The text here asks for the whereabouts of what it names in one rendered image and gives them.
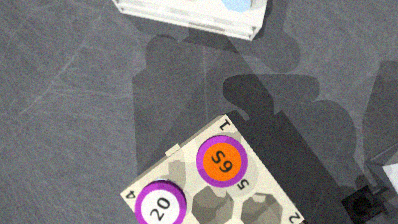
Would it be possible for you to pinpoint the white tube rack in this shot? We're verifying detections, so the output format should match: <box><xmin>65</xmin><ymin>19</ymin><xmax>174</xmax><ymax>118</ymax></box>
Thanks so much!
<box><xmin>113</xmin><ymin>0</ymin><xmax>267</xmax><ymax>41</ymax></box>

